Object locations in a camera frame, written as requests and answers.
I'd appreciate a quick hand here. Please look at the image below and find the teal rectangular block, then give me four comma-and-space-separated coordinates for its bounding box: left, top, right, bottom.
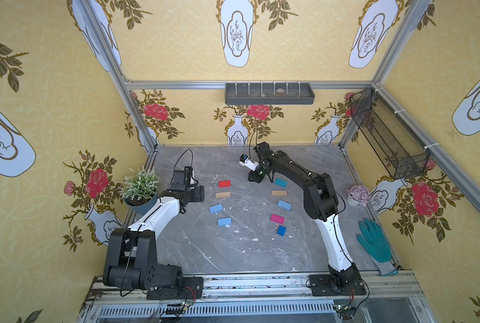
274, 178, 288, 187

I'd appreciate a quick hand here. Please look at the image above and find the natural wood block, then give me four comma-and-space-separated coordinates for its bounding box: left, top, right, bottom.
215, 191, 231, 199
272, 190, 288, 196

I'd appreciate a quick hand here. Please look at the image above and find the red rectangular block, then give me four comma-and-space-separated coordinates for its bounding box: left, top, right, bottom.
218, 180, 231, 188

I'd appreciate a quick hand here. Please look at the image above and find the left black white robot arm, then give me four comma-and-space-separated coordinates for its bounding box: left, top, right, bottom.
103, 186, 205, 296

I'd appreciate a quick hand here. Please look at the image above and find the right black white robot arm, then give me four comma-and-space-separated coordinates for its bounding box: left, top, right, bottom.
239, 142, 360, 290

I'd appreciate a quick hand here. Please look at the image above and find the upper left light blue block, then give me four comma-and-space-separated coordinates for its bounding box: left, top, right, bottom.
209, 204, 224, 214

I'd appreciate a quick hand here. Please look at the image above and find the light blue block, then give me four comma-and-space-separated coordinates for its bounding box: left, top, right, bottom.
278, 200, 292, 211
217, 217, 232, 226
209, 204, 224, 214

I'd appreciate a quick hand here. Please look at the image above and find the right light blue block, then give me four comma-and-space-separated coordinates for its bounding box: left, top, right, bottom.
278, 200, 292, 211

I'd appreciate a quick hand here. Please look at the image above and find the lower left light blue block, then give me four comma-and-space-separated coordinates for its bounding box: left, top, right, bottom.
217, 217, 232, 226

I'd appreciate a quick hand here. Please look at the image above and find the magenta rectangular block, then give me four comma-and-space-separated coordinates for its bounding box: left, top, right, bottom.
270, 214, 285, 225

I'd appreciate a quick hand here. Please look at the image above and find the potted white green plant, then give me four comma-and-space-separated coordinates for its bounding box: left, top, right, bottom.
120, 168, 159, 216

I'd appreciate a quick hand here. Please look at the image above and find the dark blue square block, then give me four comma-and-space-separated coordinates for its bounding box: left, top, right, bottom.
276, 226, 286, 237

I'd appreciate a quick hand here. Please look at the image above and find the pink flower bouquet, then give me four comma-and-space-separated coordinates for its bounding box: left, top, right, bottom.
348, 185, 370, 207

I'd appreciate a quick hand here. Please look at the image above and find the teal work glove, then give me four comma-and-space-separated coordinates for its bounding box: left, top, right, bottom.
356, 219, 398, 276

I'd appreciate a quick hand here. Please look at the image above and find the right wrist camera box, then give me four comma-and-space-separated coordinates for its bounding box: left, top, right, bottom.
239, 154, 259, 171

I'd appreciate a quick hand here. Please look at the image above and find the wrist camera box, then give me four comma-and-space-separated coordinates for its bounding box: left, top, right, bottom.
239, 154, 259, 171
169, 166, 195, 191

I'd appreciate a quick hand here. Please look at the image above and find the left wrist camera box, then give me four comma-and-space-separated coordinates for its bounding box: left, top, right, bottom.
169, 166, 195, 191

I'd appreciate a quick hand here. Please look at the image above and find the grey wall shelf tray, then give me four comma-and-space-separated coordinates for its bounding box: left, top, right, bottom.
225, 82, 316, 106

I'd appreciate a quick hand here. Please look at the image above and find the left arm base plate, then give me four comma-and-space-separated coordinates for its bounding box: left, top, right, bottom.
146, 277, 204, 300

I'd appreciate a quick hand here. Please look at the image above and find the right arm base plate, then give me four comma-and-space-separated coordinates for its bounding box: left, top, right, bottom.
305, 275, 368, 297

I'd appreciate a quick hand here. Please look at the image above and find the black wire mesh basket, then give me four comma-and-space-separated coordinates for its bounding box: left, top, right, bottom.
348, 89, 430, 180

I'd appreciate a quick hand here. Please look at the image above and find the aluminium front rail frame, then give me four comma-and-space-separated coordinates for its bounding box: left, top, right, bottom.
77, 271, 437, 322

